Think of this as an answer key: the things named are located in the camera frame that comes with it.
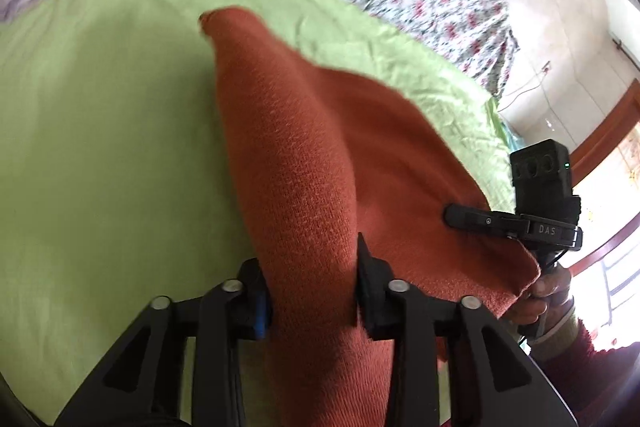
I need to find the person's right forearm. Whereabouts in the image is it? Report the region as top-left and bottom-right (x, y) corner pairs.
(527, 311), (640, 427)

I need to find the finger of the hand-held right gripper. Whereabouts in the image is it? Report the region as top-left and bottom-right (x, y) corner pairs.
(444, 203), (531, 239)

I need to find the light green bed sheet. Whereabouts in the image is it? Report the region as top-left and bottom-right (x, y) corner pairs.
(0, 0), (518, 425)

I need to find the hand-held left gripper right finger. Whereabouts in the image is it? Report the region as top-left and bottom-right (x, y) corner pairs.
(356, 233), (581, 427)

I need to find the orange knit sweater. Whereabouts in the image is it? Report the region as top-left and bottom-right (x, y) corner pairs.
(199, 7), (542, 427)

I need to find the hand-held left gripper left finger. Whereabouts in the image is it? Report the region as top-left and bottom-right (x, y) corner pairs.
(52, 257), (274, 427)

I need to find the person's right hand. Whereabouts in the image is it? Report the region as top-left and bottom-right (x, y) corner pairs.
(505, 264), (577, 339)

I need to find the wooden door frame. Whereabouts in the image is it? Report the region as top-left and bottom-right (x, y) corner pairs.
(565, 92), (640, 280)

